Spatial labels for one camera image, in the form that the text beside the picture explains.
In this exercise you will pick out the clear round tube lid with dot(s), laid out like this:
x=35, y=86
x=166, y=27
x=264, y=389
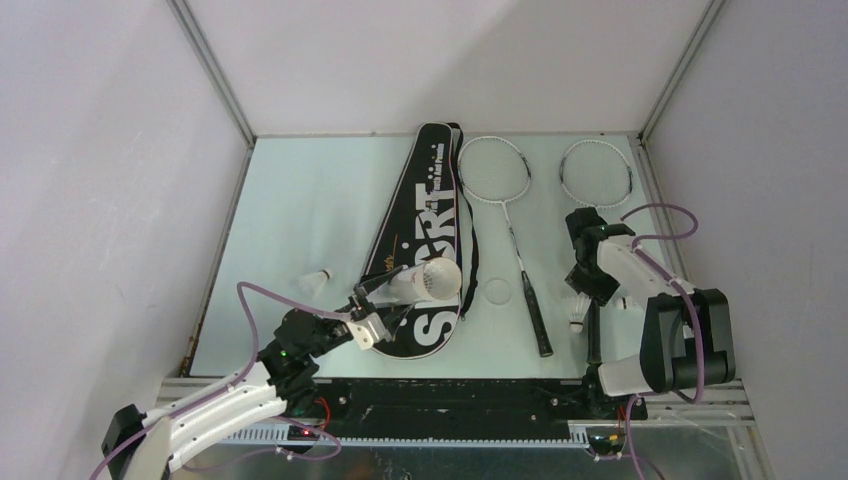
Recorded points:
x=497, y=291

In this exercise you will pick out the white shuttlecock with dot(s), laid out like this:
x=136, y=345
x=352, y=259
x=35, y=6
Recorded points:
x=313, y=283
x=576, y=309
x=626, y=303

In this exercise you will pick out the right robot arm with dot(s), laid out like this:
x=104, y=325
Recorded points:
x=686, y=340

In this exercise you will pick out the white racket far right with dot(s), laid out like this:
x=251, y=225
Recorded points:
x=595, y=174

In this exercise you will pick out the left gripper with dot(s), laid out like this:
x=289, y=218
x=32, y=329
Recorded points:
x=391, y=321

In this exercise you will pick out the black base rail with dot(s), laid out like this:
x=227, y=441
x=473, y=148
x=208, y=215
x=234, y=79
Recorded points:
x=457, y=409

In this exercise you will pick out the white racket beside bag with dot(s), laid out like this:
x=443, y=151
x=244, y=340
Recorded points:
x=493, y=170

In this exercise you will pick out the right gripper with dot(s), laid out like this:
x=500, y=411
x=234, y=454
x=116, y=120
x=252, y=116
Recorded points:
x=598, y=291

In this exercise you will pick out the black racket bag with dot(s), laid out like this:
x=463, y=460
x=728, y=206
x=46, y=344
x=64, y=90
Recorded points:
x=421, y=223

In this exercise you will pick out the white shuttlecock tube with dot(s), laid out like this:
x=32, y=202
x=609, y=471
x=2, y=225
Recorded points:
x=438, y=279

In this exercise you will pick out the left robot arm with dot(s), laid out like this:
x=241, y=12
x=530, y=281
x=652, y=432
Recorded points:
x=277, y=381

